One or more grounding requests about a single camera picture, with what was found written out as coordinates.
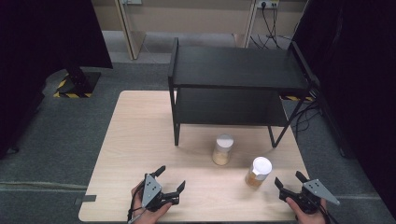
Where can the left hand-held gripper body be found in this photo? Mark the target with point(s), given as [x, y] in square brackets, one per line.
[151, 190]

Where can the person's left hand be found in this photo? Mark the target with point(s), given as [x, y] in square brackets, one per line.
[146, 216]

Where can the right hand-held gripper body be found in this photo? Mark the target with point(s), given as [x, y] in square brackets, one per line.
[317, 189]

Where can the yellow black striped tape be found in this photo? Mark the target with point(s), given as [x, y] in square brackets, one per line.
[295, 98]

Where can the black stand base striped tape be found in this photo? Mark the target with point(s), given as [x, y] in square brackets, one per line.
[79, 81]

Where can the glass jar plain white lid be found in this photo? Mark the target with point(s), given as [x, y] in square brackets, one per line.
[223, 146]

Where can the wooden frame leg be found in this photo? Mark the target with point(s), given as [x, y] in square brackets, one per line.
[247, 31]
[130, 34]

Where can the white wall power outlet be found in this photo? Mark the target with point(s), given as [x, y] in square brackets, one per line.
[267, 3]

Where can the glass jar orange taped lid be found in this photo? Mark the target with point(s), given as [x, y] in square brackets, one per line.
[261, 168]

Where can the grey floor tape strip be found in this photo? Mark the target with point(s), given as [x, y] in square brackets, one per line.
[85, 199]

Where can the dark curtain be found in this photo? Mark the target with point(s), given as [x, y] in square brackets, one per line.
[358, 77]
[37, 46]

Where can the person's right hand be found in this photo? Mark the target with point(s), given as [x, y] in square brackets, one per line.
[306, 218]

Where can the black two-tier shelf rack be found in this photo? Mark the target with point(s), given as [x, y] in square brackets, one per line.
[236, 67]

